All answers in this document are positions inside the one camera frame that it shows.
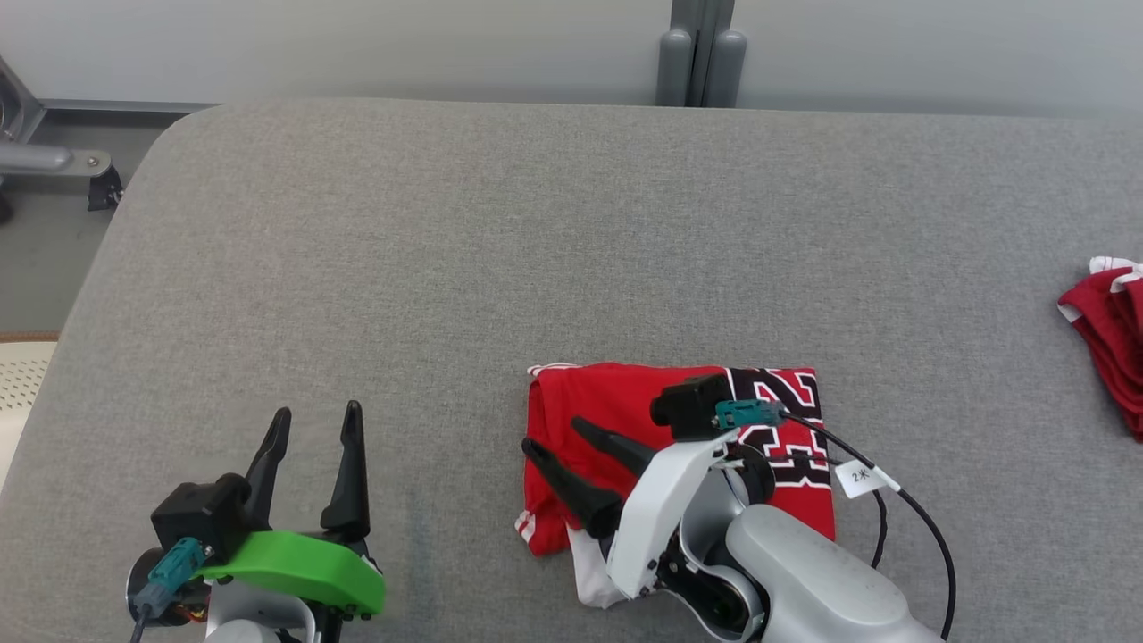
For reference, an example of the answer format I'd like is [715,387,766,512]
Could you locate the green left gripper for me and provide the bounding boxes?
[195,400,387,617]

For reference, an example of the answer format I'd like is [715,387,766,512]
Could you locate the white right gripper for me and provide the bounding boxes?
[521,415,742,601]

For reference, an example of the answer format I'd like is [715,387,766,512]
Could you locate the red and white jersey shirt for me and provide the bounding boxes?
[515,362,838,610]

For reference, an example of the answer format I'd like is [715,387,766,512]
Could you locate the red basketball shorts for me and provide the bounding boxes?
[1058,256,1143,443]

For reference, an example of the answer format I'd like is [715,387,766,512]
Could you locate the cream perforated plastic basket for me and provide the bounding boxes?
[0,332,60,492]

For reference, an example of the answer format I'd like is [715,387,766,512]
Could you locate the left black cable teal plug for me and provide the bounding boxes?
[129,536,208,643]

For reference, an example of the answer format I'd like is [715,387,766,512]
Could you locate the black cable teal plug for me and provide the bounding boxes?
[129,536,208,643]
[714,397,958,642]

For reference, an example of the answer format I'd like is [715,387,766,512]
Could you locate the right black cable teal plug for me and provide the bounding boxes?
[714,397,958,642]

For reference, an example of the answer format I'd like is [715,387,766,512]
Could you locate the white cable label tag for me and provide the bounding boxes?
[835,458,901,499]

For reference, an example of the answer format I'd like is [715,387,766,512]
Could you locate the grey metal wheeled frame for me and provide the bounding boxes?
[0,54,124,224]

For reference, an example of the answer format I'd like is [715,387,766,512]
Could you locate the grey partition post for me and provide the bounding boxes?
[656,0,749,108]

